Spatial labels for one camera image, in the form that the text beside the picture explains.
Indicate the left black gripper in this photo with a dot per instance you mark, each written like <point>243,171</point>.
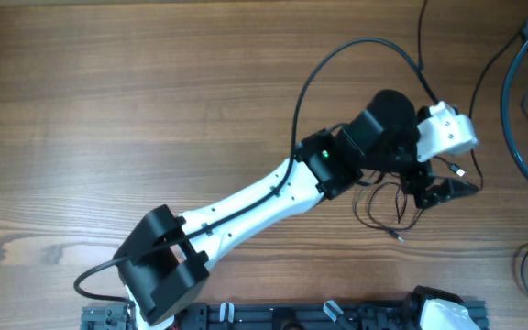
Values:
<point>415,181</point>

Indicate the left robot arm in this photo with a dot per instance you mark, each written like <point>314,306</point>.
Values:
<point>167,258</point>

